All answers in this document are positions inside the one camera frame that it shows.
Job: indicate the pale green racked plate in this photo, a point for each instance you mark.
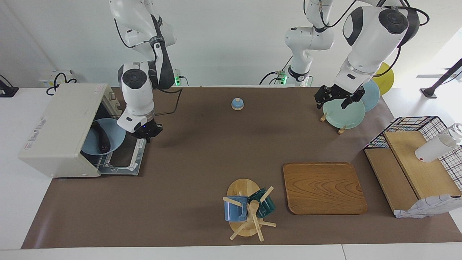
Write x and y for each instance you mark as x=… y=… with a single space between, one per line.
x=343 y=115

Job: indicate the white power strip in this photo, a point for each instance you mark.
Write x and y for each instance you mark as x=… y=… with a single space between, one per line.
x=45 y=76

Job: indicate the wooden mug tree stand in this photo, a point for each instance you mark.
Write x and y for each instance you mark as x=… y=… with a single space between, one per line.
x=242 y=187

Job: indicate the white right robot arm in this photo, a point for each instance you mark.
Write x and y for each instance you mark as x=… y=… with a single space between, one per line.
x=139 y=101

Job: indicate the yellow racked plate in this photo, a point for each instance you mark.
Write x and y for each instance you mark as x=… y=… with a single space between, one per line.
x=386 y=81

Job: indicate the dark purple eggplant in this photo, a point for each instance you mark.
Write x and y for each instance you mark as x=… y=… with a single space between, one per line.
x=103 y=139

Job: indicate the small blue white bell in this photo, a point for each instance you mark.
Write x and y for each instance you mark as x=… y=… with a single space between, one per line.
x=237 y=104

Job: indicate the light blue racked plate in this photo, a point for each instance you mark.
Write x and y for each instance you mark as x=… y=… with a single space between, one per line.
x=371 y=97

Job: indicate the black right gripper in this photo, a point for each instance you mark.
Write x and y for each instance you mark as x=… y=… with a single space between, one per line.
x=148 y=130

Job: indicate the blue mug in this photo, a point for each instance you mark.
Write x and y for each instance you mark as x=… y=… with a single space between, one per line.
x=234 y=211

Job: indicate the wooden stepped shelf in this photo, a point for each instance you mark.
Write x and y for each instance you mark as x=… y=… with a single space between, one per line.
x=426 y=173

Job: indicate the wooden serving tray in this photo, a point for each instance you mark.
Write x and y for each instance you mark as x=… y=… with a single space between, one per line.
x=325 y=187

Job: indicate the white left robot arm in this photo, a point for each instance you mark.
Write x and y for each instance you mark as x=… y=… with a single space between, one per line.
x=368 y=43

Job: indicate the white bottle clear cap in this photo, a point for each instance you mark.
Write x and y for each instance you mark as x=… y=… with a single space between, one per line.
x=433 y=150

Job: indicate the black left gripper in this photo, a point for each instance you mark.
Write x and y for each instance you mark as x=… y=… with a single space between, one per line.
x=341 y=93

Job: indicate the black desk clamp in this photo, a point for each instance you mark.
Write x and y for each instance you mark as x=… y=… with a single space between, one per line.
x=7 y=92

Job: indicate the brown table mat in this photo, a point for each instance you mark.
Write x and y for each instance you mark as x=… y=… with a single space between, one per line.
x=198 y=162

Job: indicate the wooden plate rack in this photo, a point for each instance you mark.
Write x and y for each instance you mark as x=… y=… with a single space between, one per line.
x=342 y=130

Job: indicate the dark green mug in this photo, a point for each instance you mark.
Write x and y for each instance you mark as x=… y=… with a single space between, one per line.
x=265 y=207

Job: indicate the black angled stand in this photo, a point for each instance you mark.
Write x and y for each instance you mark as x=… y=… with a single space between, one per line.
x=429 y=92

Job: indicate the cream toaster oven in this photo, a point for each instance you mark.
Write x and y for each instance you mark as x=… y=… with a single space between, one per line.
x=54 y=137

